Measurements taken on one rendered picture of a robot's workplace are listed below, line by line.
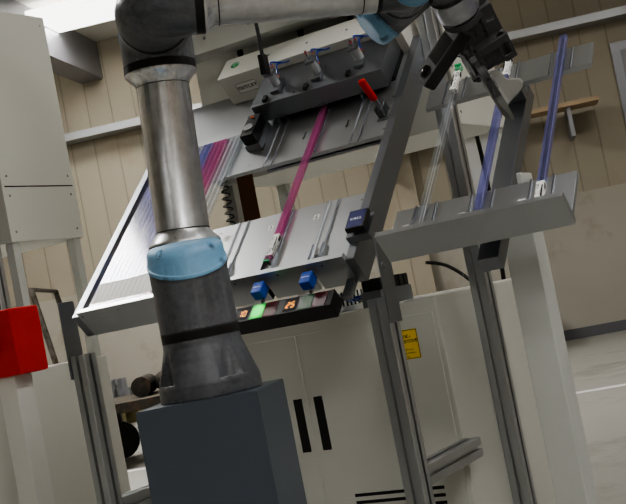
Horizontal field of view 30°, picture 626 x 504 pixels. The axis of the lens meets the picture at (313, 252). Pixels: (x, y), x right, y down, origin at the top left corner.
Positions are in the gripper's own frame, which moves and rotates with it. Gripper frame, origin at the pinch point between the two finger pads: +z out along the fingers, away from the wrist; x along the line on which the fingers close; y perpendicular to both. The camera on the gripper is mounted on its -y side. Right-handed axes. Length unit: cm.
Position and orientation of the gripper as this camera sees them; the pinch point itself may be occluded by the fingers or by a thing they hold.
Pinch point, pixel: (493, 103)
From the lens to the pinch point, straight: 216.7
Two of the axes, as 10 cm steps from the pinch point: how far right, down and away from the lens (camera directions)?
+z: 4.7, 6.3, 6.3
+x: -2.8, -5.6, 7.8
